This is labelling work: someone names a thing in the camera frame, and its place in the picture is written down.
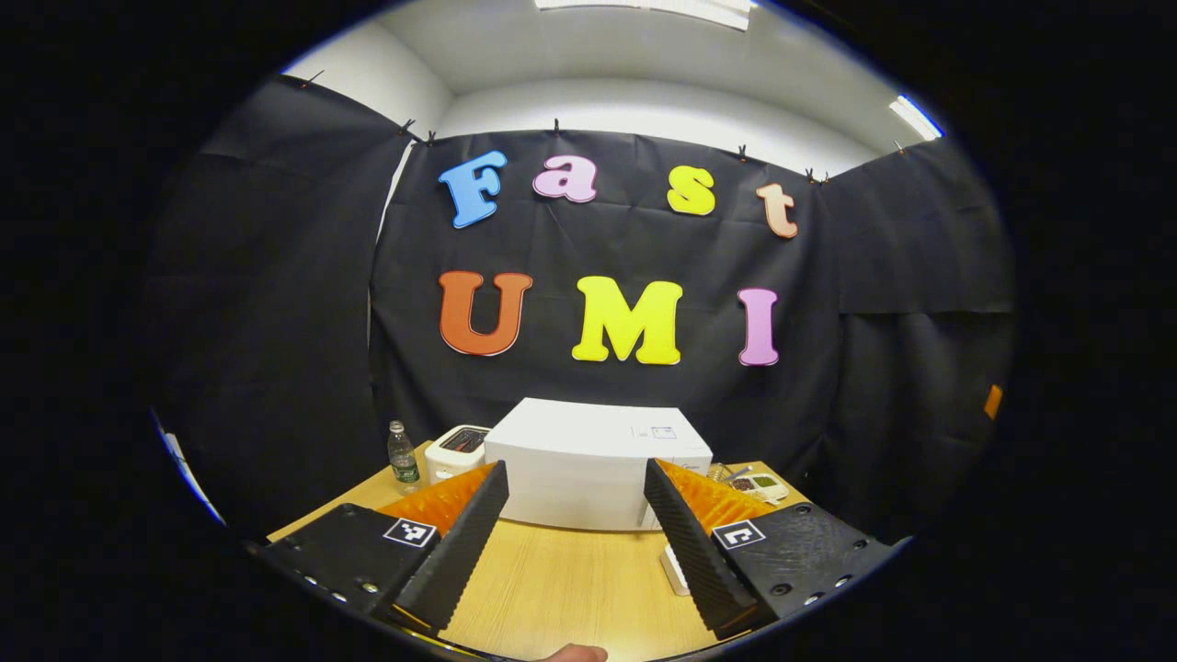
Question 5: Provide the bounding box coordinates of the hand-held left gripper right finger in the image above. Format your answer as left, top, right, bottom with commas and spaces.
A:
644, 458, 897, 640

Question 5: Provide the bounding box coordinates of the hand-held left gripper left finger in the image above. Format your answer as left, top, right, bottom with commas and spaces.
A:
253, 460, 509, 635

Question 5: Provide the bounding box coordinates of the white microwave oven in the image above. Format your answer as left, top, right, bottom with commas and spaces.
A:
485, 397, 714, 532

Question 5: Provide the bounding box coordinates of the small white ridged tray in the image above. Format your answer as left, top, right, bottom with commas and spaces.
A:
660, 544, 691, 597

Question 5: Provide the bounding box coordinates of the white divided grain dish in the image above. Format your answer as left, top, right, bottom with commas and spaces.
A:
726, 473, 790, 506

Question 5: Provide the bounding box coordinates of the white toaster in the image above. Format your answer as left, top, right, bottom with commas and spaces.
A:
425, 425, 491, 485

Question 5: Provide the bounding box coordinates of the clear bottle green label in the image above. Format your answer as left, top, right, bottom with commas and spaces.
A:
387, 420, 422, 485

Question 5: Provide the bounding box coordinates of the small ceiling light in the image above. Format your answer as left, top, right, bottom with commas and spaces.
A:
889, 95, 943, 141

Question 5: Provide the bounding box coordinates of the long ceiling light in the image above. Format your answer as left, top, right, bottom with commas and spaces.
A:
535, 0, 753, 31

